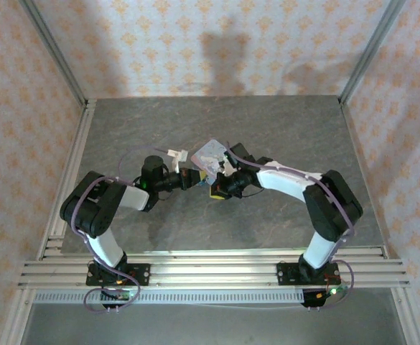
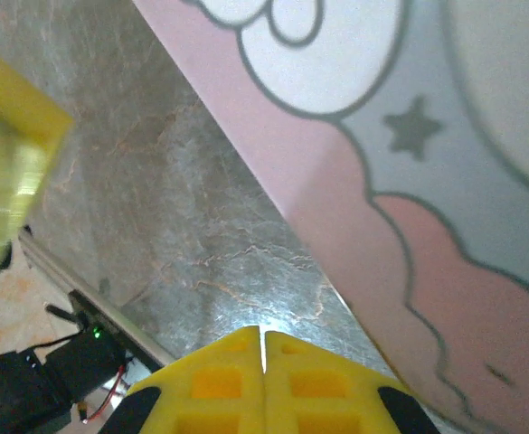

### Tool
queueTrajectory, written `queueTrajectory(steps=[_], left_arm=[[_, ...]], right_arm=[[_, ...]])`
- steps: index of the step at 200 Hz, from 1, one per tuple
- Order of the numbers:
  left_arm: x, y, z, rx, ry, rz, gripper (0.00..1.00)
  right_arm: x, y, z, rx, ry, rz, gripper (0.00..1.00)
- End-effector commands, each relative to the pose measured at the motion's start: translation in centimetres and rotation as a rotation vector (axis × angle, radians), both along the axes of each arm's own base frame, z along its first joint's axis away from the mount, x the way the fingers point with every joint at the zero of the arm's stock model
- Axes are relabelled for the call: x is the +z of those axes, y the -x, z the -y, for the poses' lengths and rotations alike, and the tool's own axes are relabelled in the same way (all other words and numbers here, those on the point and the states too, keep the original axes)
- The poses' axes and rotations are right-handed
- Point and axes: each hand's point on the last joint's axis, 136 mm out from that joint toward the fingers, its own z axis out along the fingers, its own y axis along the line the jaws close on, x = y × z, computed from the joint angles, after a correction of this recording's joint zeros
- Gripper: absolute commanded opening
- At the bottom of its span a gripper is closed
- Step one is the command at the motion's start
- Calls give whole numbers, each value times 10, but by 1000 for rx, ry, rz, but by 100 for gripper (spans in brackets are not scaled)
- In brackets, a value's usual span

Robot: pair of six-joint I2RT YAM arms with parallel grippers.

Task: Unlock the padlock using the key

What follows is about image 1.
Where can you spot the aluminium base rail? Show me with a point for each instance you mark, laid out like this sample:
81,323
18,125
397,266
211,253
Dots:
213,267

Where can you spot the aluminium table side rail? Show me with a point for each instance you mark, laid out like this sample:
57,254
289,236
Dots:
358,151
76,151

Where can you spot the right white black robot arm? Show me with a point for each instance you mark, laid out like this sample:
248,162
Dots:
288,179

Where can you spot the aluminium frame post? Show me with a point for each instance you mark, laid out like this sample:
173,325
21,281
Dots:
372,50
54,50

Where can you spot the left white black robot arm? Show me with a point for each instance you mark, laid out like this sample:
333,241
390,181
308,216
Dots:
91,205

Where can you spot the small lit circuit board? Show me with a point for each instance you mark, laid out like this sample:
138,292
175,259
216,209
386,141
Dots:
123,295
333,291

